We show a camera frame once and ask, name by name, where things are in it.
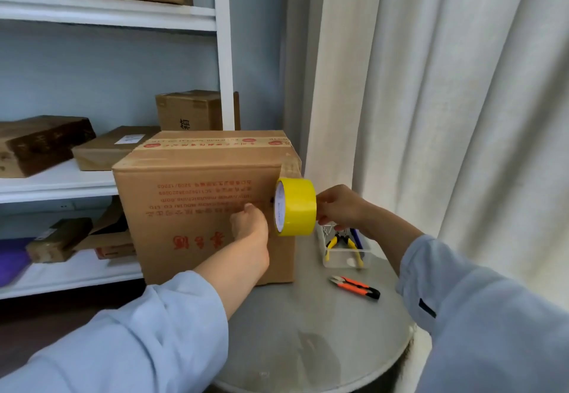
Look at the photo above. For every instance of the upright small cardboard box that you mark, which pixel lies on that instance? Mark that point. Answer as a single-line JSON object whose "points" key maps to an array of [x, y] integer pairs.
{"points": [[186, 110]]}

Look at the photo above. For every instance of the silver table mount disc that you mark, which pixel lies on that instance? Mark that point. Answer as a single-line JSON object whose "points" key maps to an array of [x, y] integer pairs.
{"points": [[264, 375]]}

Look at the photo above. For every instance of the small taped brown parcel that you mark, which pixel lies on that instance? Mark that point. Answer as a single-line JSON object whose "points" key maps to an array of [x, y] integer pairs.
{"points": [[55, 241]]}

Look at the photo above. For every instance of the flat brown box white label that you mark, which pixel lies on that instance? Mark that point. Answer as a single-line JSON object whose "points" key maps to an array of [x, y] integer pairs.
{"points": [[98, 155]]}

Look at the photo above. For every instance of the brown cardboard box red print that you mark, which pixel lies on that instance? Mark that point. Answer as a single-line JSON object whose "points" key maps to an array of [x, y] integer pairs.
{"points": [[186, 210]]}

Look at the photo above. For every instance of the dark brown flat box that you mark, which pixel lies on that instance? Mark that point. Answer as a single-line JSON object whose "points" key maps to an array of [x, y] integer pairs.
{"points": [[40, 144]]}

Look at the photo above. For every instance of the person's right hand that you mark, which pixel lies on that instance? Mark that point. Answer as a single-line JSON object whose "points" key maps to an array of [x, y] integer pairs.
{"points": [[342, 206]]}

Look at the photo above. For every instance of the orange thread snips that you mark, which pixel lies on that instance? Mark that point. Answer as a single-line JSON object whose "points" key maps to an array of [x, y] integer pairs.
{"points": [[355, 287]]}

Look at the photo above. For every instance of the open cardboard box red print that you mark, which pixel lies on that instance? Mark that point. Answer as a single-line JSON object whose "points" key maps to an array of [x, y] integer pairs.
{"points": [[111, 241]]}

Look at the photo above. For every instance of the white metal shelf unit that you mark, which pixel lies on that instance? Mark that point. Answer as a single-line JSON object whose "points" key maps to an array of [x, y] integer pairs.
{"points": [[106, 10]]}

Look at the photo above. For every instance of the clear plastic container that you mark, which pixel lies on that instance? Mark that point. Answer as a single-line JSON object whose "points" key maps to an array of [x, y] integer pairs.
{"points": [[342, 259]]}

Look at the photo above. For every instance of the person's right forearm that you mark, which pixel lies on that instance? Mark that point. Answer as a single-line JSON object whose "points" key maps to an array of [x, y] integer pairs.
{"points": [[480, 317]]}

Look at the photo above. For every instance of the white curtain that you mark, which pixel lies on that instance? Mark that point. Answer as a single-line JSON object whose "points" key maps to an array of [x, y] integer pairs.
{"points": [[466, 95]]}

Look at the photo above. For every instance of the white wall socket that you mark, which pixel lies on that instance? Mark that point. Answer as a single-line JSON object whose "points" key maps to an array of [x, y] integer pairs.
{"points": [[64, 205]]}

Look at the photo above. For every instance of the person's left forearm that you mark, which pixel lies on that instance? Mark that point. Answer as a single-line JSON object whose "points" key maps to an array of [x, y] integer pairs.
{"points": [[124, 339]]}

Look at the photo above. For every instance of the person's left hand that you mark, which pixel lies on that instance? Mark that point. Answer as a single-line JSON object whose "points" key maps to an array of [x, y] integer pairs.
{"points": [[251, 237]]}

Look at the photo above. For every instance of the yellow tape roll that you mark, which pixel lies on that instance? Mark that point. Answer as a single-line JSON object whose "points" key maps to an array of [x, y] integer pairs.
{"points": [[298, 208]]}

